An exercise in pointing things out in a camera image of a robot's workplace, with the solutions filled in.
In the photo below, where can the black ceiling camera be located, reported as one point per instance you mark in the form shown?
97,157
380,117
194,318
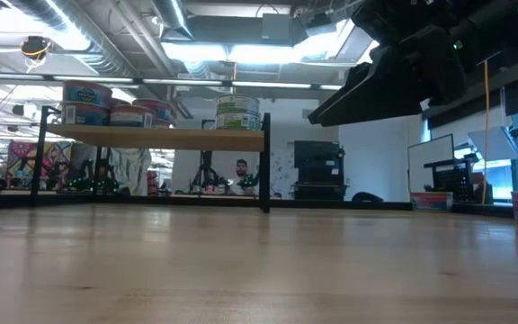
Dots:
35,47

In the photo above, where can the long ceiling light strip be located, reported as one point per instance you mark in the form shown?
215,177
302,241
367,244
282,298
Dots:
196,83

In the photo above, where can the black robot arm with LEDs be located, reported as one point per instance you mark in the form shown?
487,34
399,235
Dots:
92,180

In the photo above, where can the grey angled panel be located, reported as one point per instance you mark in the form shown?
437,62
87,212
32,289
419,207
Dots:
493,144

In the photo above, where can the wooden shelf board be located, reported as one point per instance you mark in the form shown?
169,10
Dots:
160,138

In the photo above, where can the black dome object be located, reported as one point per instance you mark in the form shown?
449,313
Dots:
367,197

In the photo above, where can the person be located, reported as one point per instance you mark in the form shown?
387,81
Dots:
242,173

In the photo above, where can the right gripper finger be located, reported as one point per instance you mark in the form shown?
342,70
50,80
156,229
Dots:
385,94
349,87

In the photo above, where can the white cover cloth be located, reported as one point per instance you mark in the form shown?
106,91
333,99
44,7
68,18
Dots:
128,171

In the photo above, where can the grey ceiling vent box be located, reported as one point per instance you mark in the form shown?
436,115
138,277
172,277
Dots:
279,27

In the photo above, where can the silver corrugated duct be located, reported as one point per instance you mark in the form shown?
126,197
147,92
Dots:
74,27

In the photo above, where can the black table frame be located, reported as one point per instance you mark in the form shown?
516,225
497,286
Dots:
196,201

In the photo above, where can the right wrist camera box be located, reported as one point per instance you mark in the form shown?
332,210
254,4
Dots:
385,18

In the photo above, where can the background black robot arm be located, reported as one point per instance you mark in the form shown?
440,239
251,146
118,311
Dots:
251,181
205,173

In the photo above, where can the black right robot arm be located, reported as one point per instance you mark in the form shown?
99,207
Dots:
502,27

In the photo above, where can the grey wall plate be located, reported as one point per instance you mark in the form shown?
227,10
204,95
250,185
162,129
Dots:
307,114

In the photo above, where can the white-screen monitor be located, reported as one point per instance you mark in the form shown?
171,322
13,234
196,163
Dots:
430,153

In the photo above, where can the colourful patterned tapestry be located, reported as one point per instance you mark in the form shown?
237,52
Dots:
25,157

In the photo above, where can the black shelf side frame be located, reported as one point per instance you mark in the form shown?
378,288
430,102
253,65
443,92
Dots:
39,157
266,171

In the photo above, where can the blue label tuna can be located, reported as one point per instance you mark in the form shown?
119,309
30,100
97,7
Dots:
86,114
86,93

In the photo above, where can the black cabinet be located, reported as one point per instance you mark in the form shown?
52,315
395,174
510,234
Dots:
319,162

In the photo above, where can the grey round duct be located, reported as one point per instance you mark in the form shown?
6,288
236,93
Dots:
171,15

